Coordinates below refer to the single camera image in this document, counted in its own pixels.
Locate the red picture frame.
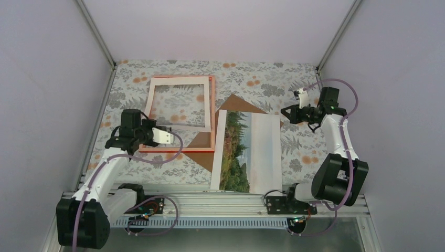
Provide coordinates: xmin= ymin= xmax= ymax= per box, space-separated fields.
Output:
xmin=145 ymin=75 xmax=216 ymax=153

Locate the brown backing board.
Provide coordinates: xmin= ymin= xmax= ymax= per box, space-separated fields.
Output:
xmin=184 ymin=94 xmax=266 ymax=172

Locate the landscape photo print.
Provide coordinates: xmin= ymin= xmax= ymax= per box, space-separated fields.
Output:
xmin=210 ymin=110 xmax=283 ymax=194

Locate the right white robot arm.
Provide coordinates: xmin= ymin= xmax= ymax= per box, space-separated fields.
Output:
xmin=281 ymin=87 xmax=369 ymax=214

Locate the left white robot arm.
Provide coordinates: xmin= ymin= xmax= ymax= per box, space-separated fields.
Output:
xmin=56 ymin=109 xmax=156 ymax=249

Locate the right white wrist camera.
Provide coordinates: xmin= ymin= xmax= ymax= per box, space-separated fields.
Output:
xmin=293 ymin=88 xmax=310 ymax=109

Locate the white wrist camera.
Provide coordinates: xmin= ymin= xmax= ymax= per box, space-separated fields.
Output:
xmin=152 ymin=128 xmax=175 ymax=144
xmin=293 ymin=88 xmax=310 ymax=109

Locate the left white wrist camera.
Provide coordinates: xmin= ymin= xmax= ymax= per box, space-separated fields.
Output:
xmin=152 ymin=128 xmax=175 ymax=144

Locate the aluminium rail base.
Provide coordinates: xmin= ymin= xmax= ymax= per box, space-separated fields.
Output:
xmin=55 ymin=181 xmax=370 ymax=218

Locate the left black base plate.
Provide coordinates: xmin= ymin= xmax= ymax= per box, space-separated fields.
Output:
xmin=128 ymin=197 xmax=165 ymax=215

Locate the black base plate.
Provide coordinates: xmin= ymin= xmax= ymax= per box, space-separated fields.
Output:
xmin=128 ymin=197 xmax=165 ymax=215
xmin=266 ymin=196 xmax=317 ymax=215

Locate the grey slotted cable duct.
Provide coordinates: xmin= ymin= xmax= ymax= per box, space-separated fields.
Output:
xmin=130 ymin=216 xmax=291 ymax=229

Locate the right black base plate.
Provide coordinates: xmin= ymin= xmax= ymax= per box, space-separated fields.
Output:
xmin=266 ymin=196 xmax=317 ymax=215

